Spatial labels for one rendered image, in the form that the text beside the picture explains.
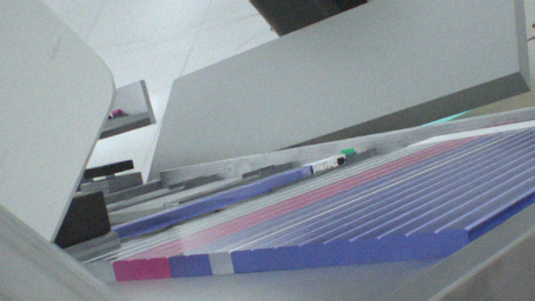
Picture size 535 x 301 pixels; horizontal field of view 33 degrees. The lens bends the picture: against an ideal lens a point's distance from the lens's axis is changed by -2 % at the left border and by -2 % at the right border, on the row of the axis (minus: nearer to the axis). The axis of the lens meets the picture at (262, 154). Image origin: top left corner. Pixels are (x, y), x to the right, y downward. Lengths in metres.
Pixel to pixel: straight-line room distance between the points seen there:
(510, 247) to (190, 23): 2.63
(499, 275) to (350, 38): 1.05
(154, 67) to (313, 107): 1.64
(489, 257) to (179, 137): 1.15
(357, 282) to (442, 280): 0.09
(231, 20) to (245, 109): 1.42
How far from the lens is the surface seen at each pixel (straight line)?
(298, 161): 1.04
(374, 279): 0.37
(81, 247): 0.58
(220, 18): 2.84
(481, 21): 1.24
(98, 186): 1.12
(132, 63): 3.00
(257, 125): 1.34
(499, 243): 0.34
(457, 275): 0.30
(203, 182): 1.09
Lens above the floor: 1.37
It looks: 37 degrees down
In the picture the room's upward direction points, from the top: 44 degrees counter-clockwise
